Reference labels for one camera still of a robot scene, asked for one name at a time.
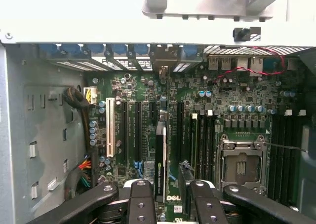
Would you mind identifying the metal CPU socket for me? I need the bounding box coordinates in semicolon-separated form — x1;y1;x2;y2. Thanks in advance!
216;132;269;194

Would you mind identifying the black long expansion slot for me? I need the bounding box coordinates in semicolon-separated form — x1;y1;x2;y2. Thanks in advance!
176;101;186;165
134;100;144;160
119;100;129;165

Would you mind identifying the white PCI expansion slot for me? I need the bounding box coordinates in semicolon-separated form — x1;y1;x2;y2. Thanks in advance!
106;97;116;157

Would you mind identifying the black short expansion slot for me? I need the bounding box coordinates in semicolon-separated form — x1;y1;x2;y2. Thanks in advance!
149;101;158;120

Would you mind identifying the thin socket locking lever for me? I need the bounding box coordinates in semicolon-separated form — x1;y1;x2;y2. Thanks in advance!
263;141;309;153

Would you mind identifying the green motherboard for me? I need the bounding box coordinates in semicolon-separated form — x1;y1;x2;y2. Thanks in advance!
83;70;307;224

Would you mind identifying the black open PC case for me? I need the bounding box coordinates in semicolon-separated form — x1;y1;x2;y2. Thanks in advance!
0;0;316;224

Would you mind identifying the blue slot retainer clip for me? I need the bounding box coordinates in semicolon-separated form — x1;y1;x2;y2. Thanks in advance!
61;44;82;61
181;45;200;62
111;44;128;61
39;44;59;61
134;44;151;61
86;44;106;61

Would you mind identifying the coloured power wire bundle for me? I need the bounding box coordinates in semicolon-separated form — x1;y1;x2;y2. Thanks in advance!
65;154;94;201

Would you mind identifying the sleeved power cable white plug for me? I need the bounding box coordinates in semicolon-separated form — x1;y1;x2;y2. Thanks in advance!
63;86;97;158

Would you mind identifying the red black twisted wire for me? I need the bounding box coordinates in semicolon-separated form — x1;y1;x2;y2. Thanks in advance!
211;45;287;84

